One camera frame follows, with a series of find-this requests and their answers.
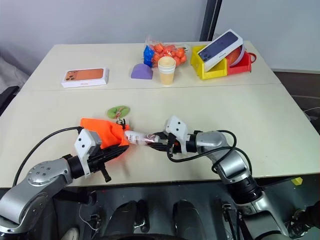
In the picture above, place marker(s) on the purple dome block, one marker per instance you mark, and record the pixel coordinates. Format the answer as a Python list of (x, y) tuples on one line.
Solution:
[(141, 72)]

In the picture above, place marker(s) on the white rounded shoe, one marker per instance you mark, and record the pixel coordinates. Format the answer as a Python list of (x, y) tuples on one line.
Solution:
[(71, 233)]

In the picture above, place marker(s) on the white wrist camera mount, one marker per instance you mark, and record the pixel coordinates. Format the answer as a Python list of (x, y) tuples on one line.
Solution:
[(176, 126), (83, 142)]

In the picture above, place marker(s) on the cream paper cup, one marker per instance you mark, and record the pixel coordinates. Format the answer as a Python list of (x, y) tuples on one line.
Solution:
[(166, 78), (167, 63)]

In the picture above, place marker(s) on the white box with orange phone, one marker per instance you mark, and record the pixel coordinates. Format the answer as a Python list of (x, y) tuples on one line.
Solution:
[(85, 77)]

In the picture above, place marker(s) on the green round charm tag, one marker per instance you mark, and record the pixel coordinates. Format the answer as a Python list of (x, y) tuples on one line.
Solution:
[(117, 111)]

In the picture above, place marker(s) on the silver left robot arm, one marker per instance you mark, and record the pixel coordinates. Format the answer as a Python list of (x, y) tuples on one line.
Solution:
[(37, 180)]

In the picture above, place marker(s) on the white box with dark phone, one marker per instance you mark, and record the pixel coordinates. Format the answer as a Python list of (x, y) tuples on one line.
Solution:
[(220, 48)]

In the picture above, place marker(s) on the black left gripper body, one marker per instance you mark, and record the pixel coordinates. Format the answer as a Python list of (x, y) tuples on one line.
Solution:
[(96, 161)]

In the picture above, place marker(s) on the black pouch clasp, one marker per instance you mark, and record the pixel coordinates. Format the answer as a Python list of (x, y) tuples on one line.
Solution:
[(121, 123)]

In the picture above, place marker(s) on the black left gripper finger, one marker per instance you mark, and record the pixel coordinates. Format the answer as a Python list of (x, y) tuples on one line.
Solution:
[(113, 157), (120, 148)]

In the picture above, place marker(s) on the clear bag of orange cubes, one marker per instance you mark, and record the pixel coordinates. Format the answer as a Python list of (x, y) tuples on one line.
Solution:
[(170, 53)]

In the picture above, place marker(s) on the red plastic bin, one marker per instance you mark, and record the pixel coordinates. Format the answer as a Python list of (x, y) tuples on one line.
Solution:
[(241, 66)]

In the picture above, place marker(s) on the dark rounded shape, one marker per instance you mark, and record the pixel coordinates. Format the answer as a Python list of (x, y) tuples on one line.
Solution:
[(186, 217), (130, 215)]

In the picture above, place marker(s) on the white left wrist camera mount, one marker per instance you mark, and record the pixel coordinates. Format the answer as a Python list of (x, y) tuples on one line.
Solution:
[(83, 142)]

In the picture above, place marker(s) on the yellow plastic bin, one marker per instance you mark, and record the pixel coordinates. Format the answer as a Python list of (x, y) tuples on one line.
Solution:
[(215, 72)]

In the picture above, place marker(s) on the orange ball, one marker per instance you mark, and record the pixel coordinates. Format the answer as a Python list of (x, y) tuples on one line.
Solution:
[(233, 57)]

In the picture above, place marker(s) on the black chair part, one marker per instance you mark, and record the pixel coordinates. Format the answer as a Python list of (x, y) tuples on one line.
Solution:
[(7, 98)]

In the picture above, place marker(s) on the white tube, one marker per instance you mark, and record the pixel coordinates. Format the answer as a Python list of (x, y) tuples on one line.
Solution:
[(135, 137)]

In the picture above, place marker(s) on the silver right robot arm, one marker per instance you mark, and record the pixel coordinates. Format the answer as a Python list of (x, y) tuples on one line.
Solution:
[(230, 165)]

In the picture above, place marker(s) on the black upright post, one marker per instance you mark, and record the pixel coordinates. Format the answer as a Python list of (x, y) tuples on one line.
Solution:
[(208, 20)]

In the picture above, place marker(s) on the small yellow block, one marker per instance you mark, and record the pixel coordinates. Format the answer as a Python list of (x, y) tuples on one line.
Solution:
[(297, 180)]

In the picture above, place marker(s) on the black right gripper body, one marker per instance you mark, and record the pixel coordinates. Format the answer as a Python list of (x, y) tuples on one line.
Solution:
[(175, 145)]

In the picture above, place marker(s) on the orange fabric pouch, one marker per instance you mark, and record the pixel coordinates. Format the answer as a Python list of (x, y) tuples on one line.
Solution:
[(105, 130)]

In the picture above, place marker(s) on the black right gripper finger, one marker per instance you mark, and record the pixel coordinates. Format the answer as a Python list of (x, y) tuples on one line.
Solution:
[(158, 147), (160, 135)]

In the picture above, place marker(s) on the white bowl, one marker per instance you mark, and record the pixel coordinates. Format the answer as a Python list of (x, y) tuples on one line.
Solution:
[(242, 53)]

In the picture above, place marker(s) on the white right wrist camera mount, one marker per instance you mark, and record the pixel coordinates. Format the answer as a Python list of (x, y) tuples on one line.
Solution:
[(176, 126)]

